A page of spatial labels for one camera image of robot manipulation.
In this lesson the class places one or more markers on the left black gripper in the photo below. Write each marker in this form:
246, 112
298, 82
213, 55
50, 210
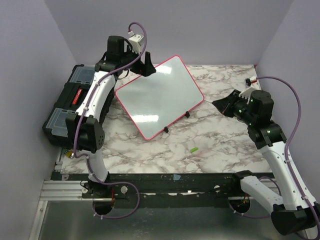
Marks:
148, 69

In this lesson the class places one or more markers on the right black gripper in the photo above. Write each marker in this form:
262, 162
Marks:
225, 105

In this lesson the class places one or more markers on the pink framed whiteboard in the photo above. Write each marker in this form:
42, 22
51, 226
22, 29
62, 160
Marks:
155, 102

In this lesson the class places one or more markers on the green marker cap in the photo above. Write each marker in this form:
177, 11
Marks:
193, 149

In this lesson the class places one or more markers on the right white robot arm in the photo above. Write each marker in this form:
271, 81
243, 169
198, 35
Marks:
294, 209

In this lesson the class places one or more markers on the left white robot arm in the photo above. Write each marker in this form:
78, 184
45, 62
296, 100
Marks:
111, 62

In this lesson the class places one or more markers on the black toolbox with clear lids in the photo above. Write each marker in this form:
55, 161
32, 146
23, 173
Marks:
67, 107

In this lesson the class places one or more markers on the blue tape piece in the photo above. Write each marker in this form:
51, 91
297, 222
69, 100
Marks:
176, 177

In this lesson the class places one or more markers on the small yellow metal part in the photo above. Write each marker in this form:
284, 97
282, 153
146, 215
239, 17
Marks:
69, 153

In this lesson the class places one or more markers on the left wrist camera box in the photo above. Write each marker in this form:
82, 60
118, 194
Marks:
137, 41

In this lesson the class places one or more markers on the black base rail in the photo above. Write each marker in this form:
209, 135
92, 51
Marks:
159, 190

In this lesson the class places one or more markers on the aluminium extrusion rail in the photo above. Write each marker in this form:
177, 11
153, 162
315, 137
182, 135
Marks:
54, 190

